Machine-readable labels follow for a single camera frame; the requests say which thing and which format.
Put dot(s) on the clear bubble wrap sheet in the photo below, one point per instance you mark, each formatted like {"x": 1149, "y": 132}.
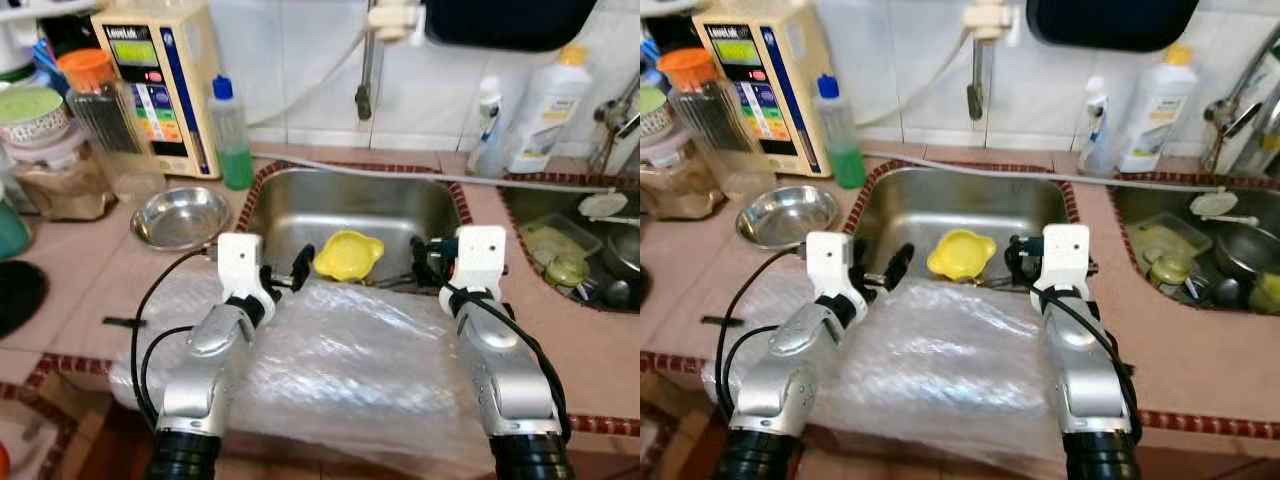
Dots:
{"x": 940, "y": 370}
{"x": 350, "y": 370}

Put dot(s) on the white round sink strainer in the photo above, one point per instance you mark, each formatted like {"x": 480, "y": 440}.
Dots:
{"x": 600, "y": 206}
{"x": 1212, "y": 205}

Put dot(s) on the steel pot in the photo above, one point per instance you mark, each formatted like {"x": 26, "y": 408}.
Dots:
{"x": 1250, "y": 255}
{"x": 622, "y": 255}

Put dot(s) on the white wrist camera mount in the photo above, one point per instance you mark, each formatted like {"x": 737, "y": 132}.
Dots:
{"x": 830, "y": 262}
{"x": 1065, "y": 255}
{"x": 478, "y": 255}
{"x": 240, "y": 262}

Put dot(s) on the green soap bottle blue cap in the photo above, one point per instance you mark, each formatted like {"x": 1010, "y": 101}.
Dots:
{"x": 237, "y": 165}
{"x": 848, "y": 165}

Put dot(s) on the jar of brown powder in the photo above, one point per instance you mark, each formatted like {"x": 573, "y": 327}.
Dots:
{"x": 675, "y": 190}
{"x": 60, "y": 190}

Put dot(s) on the thin white tube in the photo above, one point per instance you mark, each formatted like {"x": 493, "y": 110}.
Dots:
{"x": 930, "y": 90}
{"x": 320, "y": 92}

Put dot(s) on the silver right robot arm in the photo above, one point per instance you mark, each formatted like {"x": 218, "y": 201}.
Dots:
{"x": 1085, "y": 370}
{"x": 500, "y": 370}

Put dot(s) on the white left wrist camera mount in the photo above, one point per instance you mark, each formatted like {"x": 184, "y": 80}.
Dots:
{"x": 830, "y": 262}
{"x": 240, "y": 262}

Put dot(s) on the green patterned bowl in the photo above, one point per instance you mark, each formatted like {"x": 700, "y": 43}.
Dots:
{"x": 30, "y": 110}
{"x": 652, "y": 112}

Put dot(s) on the yellow-green sponge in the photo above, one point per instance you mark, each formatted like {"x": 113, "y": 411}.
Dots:
{"x": 1266, "y": 293}

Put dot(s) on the small white spray bottle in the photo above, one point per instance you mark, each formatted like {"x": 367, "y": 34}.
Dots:
{"x": 1097, "y": 120}
{"x": 488, "y": 120}

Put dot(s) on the white detergent bottle yellow cap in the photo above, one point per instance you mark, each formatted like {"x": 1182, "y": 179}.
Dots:
{"x": 550, "y": 110}
{"x": 1158, "y": 110}

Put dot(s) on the cream water ionizer appliance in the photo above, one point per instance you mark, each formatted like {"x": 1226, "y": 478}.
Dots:
{"x": 190, "y": 60}
{"x": 795, "y": 60}

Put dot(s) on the yellow plastic dish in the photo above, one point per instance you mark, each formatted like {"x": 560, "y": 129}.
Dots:
{"x": 960, "y": 255}
{"x": 348, "y": 255}

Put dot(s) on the glass jar orange lid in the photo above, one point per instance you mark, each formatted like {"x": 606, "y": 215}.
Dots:
{"x": 715, "y": 130}
{"x": 110, "y": 130}

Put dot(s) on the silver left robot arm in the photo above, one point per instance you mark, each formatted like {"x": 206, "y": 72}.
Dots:
{"x": 205, "y": 360}
{"x": 790, "y": 360}

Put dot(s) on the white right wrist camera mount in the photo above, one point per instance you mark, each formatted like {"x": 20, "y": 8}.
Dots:
{"x": 1065, "y": 255}
{"x": 478, "y": 255}

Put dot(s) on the dark rounded wall fixture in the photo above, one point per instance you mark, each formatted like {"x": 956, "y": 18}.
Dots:
{"x": 1110, "y": 22}
{"x": 510, "y": 22}

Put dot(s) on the teal cup white rim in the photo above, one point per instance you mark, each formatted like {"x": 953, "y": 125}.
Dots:
{"x": 12, "y": 230}

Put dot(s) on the green translucent food container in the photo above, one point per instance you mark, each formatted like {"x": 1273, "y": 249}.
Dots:
{"x": 1165, "y": 240}
{"x": 555, "y": 240}

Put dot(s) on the small jar green lid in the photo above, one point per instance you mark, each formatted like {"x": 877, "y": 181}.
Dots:
{"x": 1171, "y": 275}
{"x": 567, "y": 274}

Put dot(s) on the steel sink basin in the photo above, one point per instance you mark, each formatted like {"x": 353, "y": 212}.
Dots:
{"x": 520, "y": 205}
{"x": 1130, "y": 203}
{"x": 360, "y": 205}
{"x": 960, "y": 200}

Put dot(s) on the black round kettle base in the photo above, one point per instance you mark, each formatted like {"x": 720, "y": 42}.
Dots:
{"x": 20, "y": 298}

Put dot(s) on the chrome sink faucet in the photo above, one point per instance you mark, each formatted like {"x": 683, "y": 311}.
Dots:
{"x": 1225, "y": 115}
{"x": 615, "y": 115}

